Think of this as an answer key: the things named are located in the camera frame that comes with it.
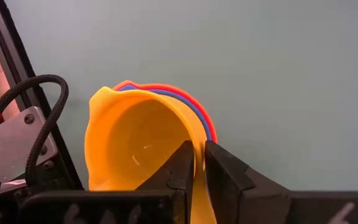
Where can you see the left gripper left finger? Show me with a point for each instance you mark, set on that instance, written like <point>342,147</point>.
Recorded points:
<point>179,174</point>

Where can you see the yellow measuring cup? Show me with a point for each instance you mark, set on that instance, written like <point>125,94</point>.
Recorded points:
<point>129,140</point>

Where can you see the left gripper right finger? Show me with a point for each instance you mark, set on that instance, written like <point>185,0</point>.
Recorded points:
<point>238,193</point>

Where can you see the black aluminium table frame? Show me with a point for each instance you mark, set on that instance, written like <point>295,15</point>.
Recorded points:
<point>12,56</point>

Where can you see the red measuring cup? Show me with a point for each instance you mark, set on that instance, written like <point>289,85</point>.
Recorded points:
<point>213,130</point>

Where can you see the blue measuring cup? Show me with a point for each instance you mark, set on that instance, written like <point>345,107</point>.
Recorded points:
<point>208,129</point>

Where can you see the grey metal mounting plate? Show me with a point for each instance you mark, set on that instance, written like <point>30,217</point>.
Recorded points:
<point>11,146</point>

